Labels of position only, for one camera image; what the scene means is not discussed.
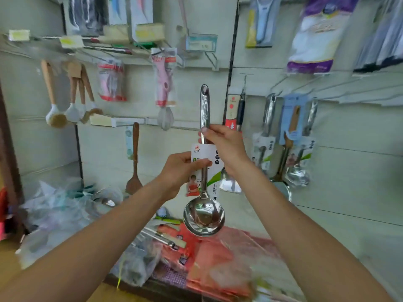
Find person's left hand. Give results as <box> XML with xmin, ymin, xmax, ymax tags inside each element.
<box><xmin>154</xmin><ymin>151</ymin><xmax>214</xmax><ymax>200</ymax></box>

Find wooden dish brushes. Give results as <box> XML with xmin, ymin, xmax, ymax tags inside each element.
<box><xmin>64</xmin><ymin>62</ymin><xmax>86</xmax><ymax>124</ymax></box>

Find red white packet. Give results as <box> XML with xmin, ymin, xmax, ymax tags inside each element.
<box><xmin>218</xmin><ymin>91</ymin><xmax>247</xmax><ymax>194</ymax></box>

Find white green utensil packet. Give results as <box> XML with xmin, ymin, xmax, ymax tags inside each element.
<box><xmin>106</xmin><ymin>0</ymin><xmax>128</xmax><ymax>26</ymax></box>
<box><xmin>130</xmin><ymin>0</ymin><xmax>154</xmax><ymax>26</ymax></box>

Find person's right forearm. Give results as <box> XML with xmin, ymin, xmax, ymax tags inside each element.
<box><xmin>238</xmin><ymin>165</ymin><xmax>394</xmax><ymax>302</ymax></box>

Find wooden brushes hanging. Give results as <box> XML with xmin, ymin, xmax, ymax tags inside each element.
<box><xmin>40</xmin><ymin>60</ymin><xmax>69</xmax><ymax>129</ymax></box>

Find black utensil packet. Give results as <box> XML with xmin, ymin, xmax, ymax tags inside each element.
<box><xmin>65</xmin><ymin>0</ymin><xmax>105</xmax><ymax>36</ymax></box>

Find large steel strainer ladle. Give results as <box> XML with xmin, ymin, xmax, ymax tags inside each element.
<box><xmin>94</xmin><ymin>195</ymin><xmax>188</xmax><ymax>250</ymax></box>

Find yellow price tag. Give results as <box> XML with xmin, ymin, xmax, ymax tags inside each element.
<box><xmin>8</xmin><ymin>29</ymin><xmax>31</xmax><ymax>42</ymax></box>
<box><xmin>59</xmin><ymin>36</ymin><xmax>85</xmax><ymax>49</ymax></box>

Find red plastic wrapped packets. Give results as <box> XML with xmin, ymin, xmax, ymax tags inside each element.
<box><xmin>154</xmin><ymin>222</ymin><xmax>306</xmax><ymax>302</ymax></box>

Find white purple bag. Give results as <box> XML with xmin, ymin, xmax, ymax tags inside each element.
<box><xmin>286</xmin><ymin>0</ymin><xmax>361</xmax><ymax>75</ymax></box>

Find row of hanging flat packets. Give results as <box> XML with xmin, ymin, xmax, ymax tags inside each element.
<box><xmin>353</xmin><ymin>0</ymin><xmax>403</xmax><ymax>75</ymax></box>

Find dark wooden spatula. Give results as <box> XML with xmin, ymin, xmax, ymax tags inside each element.
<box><xmin>125</xmin><ymin>122</ymin><xmax>144</xmax><ymax>196</ymax></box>

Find black wall divider strip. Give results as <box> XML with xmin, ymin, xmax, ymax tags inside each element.
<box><xmin>217</xmin><ymin>0</ymin><xmax>242</xmax><ymax>123</ymax></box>

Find pile of plastic wrapped utensils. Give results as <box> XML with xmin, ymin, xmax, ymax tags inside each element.
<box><xmin>16</xmin><ymin>178</ymin><xmax>163</xmax><ymax>288</ymax></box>

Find white price label holder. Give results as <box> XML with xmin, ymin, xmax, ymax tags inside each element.
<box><xmin>185</xmin><ymin>34</ymin><xmax>219</xmax><ymax>53</ymax></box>

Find pale round hanging utensil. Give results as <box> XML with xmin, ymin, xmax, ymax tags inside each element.
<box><xmin>178</xmin><ymin>0</ymin><xmax>191</xmax><ymax>40</ymax></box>

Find blue card utensil packet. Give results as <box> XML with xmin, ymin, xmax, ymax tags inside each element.
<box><xmin>271</xmin><ymin>94</ymin><xmax>311</xmax><ymax>202</ymax></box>

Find person's left forearm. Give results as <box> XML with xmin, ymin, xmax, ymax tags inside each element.
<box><xmin>0</xmin><ymin>179</ymin><xmax>177</xmax><ymax>302</ymax></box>

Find blue yellow peeler packet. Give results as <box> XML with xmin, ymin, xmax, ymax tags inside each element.
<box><xmin>245</xmin><ymin>0</ymin><xmax>282</xmax><ymax>49</ymax></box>

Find person's right hand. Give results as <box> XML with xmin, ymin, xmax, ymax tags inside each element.
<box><xmin>198</xmin><ymin>124</ymin><xmax>253</xmax><ymax>180</ymax></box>

